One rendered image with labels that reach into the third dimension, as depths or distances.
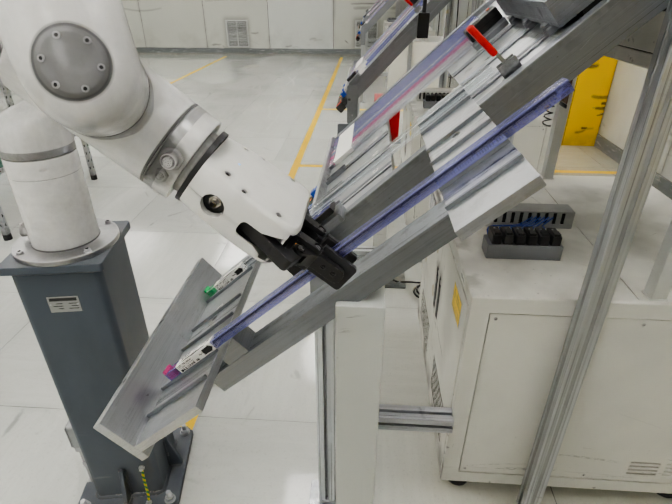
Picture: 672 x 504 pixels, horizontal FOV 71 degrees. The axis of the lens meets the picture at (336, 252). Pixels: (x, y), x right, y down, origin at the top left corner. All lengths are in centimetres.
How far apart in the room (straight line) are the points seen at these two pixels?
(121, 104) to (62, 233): 66
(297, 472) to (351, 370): 80
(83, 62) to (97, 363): 85
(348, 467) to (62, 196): 67
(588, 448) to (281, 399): 86
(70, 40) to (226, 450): 126
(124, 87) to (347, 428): 53
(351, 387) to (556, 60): 56
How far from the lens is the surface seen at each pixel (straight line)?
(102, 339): 108
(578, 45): 83
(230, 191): 40
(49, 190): 97
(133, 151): 42
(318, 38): 967
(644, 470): 144
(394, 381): 164
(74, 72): 36
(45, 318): 109
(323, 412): 110
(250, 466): 144
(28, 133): 95
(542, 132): 243
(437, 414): 114
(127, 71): 36
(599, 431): 129
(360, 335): 59
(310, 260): 44
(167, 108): 42
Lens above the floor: 114
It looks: 29 degrees down
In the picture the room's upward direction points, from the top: straight up
